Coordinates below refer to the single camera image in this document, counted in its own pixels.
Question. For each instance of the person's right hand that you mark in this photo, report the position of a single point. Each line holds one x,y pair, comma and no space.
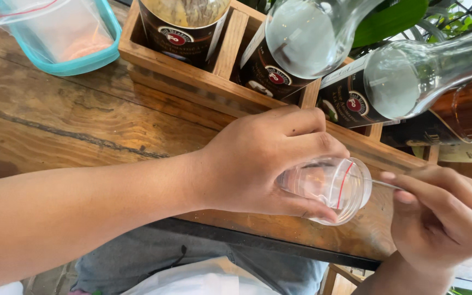
445,229

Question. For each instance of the person's left hand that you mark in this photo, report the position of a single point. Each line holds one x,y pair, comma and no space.
244,172

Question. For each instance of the thin metal stirrer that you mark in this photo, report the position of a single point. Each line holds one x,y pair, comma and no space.
385,185

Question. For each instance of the clear glass with red line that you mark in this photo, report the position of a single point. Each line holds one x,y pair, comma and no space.
330,184

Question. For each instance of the wooden chair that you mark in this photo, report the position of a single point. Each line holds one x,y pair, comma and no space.
338,280

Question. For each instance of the person's grey trousers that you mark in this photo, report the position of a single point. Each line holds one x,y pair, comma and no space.
158,254

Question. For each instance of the amber syrup bottle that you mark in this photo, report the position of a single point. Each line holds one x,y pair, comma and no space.
465,110

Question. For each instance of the wooden bottle crate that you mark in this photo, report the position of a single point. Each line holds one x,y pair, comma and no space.
230,45

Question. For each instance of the clear syrup bottle dark label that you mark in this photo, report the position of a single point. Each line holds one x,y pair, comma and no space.
391,82
301,41

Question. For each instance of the yellow syrup bottle dark label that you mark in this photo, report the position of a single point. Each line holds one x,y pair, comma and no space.
178,37

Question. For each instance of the teal plastic container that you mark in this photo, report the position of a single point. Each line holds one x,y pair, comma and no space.
109,49

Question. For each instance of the green leafy plant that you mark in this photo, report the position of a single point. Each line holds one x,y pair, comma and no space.
387,20

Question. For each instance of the clear zip bag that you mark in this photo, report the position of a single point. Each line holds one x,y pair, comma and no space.
64,28

